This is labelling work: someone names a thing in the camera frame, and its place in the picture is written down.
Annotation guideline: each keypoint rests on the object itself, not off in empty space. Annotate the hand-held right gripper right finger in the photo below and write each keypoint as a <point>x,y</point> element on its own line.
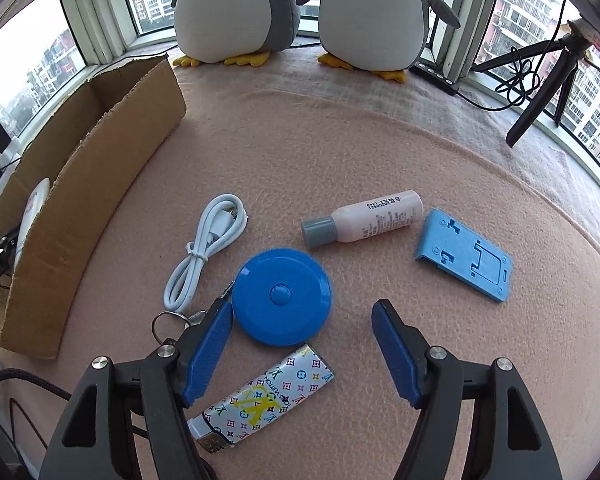
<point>397,355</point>

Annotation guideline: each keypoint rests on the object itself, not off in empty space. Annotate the beige checked mat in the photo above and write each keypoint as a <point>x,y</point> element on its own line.
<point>305,87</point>

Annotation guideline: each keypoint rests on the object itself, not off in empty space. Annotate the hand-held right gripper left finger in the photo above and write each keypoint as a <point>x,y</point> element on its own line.
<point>207,355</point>

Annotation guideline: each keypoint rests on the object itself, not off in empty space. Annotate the black inline light controller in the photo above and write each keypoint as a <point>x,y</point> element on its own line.
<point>437,79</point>

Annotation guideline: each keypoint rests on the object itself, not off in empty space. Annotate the large penguin plush toy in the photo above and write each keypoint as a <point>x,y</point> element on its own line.
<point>230,10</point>

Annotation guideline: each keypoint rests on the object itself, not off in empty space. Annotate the pink bottle with grey cap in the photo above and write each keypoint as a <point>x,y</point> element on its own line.
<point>375,217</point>

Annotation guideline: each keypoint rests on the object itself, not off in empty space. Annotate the white power strip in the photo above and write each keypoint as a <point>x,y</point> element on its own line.
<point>12,149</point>

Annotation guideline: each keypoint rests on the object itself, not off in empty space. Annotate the blue folding phone stand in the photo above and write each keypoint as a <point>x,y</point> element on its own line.
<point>445,245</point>

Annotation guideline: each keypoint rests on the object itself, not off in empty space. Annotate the patterned lighter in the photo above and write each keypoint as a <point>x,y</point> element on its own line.
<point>280,390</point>

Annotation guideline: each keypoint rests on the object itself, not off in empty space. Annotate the white window frame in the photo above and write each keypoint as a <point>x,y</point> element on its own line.
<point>105,10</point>

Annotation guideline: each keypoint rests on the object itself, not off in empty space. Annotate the white sunscreen tube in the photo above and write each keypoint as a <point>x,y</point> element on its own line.
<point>34,205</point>

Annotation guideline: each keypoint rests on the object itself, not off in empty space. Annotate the blue round tape measure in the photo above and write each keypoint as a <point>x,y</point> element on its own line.
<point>280,310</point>

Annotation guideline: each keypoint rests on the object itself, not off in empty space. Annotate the small penguin plush toy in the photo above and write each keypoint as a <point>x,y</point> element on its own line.
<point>370,10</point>

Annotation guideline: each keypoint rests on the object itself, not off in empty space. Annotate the black tripod stand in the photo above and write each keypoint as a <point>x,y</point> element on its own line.
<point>530,112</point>

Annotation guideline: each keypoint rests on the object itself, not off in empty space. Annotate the cardboard box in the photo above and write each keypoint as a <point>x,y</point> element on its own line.
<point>105,160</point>

